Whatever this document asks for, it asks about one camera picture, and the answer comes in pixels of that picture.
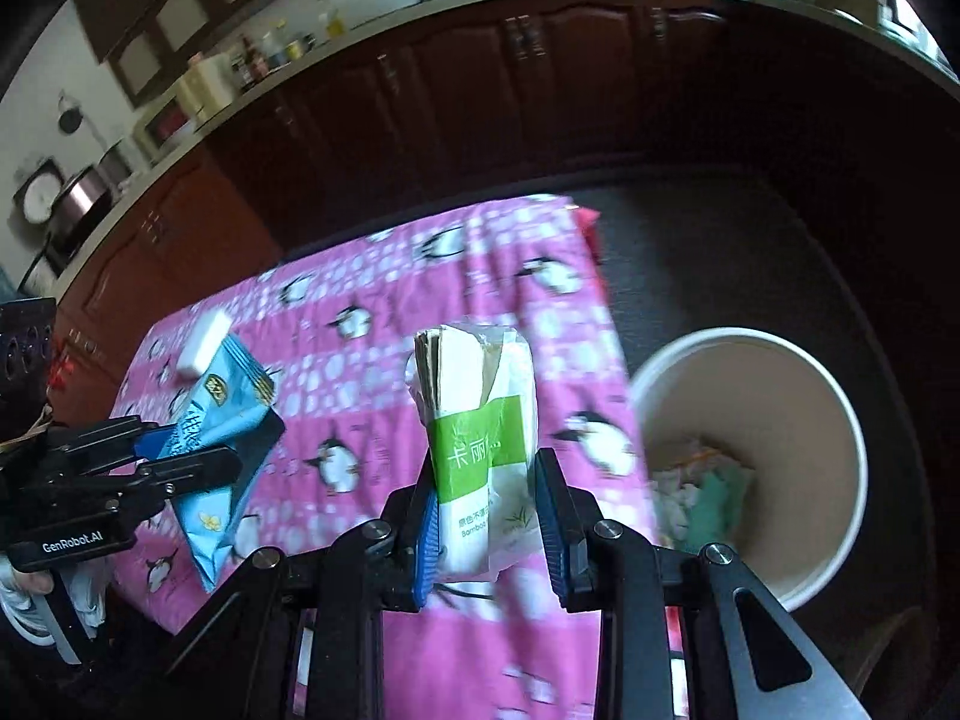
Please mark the crumpled beige wrapper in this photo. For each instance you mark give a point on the crumpled beige wrapper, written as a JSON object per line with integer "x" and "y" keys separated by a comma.
{"x": 701, "y": 457}

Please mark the paper towel roll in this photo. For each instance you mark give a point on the paper towel roll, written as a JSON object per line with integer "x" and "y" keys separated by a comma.
{"x": 202, "y": 90}

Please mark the light blue snack packet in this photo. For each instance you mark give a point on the light blue snack packet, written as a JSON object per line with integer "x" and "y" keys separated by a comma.
{"x": 225, "y": 405}

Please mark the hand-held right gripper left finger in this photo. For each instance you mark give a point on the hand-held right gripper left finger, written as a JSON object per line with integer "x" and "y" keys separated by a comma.
{"x": 427, "y": 540}

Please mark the brown wooden kitchen cabinets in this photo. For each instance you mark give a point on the brown wooden kitchen cabinets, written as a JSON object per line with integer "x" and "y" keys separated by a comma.
{"x": 450, "y": 90}

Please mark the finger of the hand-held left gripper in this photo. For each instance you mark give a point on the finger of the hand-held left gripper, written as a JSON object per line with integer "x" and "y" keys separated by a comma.
{"x": 187, "y": 469}
{"x": 97, "y": 442}

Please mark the steel pot on counter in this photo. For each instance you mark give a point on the steel pot on counter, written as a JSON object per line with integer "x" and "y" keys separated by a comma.
{"x": 79, "y": 202}

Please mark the brown wall cabinets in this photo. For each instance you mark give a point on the brown wall cabinets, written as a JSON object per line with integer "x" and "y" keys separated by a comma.
{"x": 180, "y": 0}

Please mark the white tissue paper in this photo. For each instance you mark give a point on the white tissue paper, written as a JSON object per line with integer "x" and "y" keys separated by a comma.
{"x": 675, "y": 499}

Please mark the yellow oil bottle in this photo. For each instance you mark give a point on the yellow oil bottle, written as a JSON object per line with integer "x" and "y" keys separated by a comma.
{"x": 334, "y": 26}

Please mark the white foam block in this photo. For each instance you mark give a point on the white foam block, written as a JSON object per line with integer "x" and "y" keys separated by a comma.
{"x": 202, "y": 341}

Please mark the white round dial scale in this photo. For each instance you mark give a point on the white round dial scale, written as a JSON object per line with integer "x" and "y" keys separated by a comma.
{"x": 37, "y": 195}

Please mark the pink penguin print blanket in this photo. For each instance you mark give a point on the pink penguin print blanket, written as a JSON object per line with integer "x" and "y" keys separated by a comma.
{"x": 390, "y": 277}

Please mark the dark sauce bottle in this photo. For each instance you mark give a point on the dark sauce bottle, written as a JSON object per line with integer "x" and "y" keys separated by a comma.
{"x": 249, "y": 64}

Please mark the teal green cloth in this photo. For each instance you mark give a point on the teal green cloth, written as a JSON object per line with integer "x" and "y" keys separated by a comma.
{"x": 724, "y": 502}

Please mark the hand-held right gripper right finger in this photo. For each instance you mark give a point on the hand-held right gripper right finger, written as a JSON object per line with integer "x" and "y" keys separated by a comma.
{"x": 551, "y": 532}

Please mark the clear bottle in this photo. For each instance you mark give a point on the clear bottle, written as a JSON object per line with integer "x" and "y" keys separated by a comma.
{"x": 268, "y": 52}

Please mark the green label tissue pack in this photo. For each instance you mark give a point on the green label tissue pack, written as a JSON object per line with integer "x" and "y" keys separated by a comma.
{"x": 472, "y": 450}

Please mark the white round bucket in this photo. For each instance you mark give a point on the white round bucket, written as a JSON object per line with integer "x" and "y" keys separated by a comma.
{"x": 750, "y": 390}

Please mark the person's left hand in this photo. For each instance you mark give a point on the person's left hand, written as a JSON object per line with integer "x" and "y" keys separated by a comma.
{"x": 34, "y": 607}

